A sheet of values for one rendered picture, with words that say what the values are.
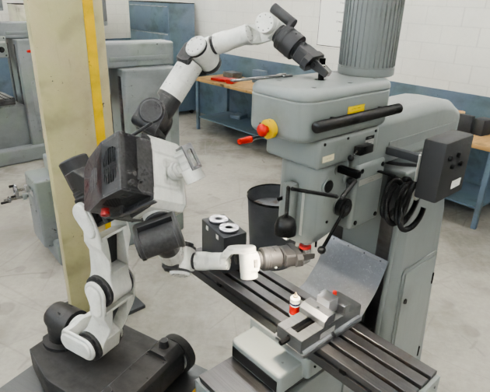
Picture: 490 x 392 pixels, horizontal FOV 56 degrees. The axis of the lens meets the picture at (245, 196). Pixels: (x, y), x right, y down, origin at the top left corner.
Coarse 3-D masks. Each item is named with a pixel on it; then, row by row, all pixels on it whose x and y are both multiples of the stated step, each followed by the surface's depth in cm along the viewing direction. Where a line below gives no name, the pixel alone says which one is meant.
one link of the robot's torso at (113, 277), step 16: (80, 208) 171; (80, 224) 174; (112, 224) 189; (96, 240) 174; (112, 240) 184; (128, 240) 186; (96, 256) 181; (112, 256) 187; (96, 272) 185; (112, 272) 182; (128, 272) 190; (112, 288) 183; (128, 288) 192
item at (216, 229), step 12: (216, 216) 218; (204, 228) 218; (216, 228) 210; (228, 228) 211; (240, 228) 211; (204, 240) 221; (216, 240) 209; (228, 240) 204; (240, 240) 207; (216, 252) 211
